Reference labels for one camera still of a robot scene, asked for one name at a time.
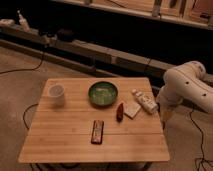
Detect black floor cable right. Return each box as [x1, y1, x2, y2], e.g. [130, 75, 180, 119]
[188, 108, 213, 171]

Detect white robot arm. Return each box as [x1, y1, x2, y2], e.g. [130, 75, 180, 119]
[156, 61, 213, 122]

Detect red-brown pepper toy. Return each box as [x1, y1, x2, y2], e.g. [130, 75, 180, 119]
[116, 103, 124, 122]

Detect white sponge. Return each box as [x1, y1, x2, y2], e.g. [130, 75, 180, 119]
[124, 102, 141, 119]

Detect white plastic bottle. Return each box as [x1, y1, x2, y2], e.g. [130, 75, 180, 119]
[132, 89, 158, 114]

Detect white spray bottle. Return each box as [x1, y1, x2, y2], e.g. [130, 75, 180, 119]
[17, 11, 30, 31]

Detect black round device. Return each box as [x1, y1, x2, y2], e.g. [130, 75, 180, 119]
[57, 29, 75, 42]

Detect black floor cable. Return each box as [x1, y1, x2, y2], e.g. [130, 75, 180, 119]
[0, 44, 48, 76]
[188, 108, 213, 171]

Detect black cable under table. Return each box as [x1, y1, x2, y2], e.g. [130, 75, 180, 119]
[22, 102, 40, 130]

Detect black floor cable left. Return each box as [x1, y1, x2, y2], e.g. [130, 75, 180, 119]
[0, 44, 48, 76]

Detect white ceramic cup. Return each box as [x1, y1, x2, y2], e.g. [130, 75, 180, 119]
[48, 84, 65, 107]

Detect wooden table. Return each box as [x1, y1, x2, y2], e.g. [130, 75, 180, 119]
[18, 78, 170, 163]

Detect green ceramic bowl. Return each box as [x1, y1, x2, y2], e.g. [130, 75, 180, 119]
[88, 81, 118, 107]

